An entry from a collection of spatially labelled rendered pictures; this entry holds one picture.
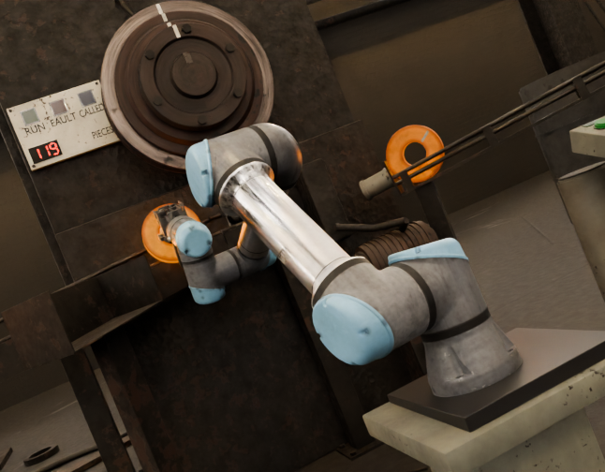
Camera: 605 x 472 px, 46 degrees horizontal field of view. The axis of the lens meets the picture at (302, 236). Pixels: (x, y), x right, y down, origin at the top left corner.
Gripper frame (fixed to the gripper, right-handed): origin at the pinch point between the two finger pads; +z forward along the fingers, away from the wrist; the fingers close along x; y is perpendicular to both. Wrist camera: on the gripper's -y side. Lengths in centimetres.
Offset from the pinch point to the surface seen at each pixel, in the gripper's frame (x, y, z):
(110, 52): -4.0, 46.9, 12.9
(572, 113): -248, -53, 132
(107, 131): 3.8, 27.6, 21.3
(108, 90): 0.6, 38.1, 10.5
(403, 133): -67, 3, -14
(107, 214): 12.7, 6.3, 17.8
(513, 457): -21, -29, -107
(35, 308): 35.9, 1.7, -33.9
